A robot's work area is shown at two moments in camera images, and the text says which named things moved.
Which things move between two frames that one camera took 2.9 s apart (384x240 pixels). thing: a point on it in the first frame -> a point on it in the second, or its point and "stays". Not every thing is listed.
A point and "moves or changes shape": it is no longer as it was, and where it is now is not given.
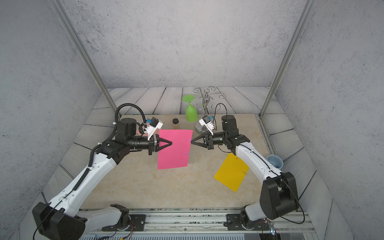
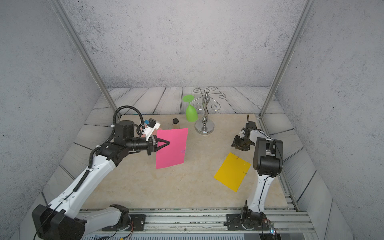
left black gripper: (152, 144) stays
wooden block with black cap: (176, 125) stays
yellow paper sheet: (232, 172) stays
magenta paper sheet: (177, 155) moves or changes shape
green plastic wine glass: (191, 111) stays
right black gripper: (208, 144) -> (237, 144)
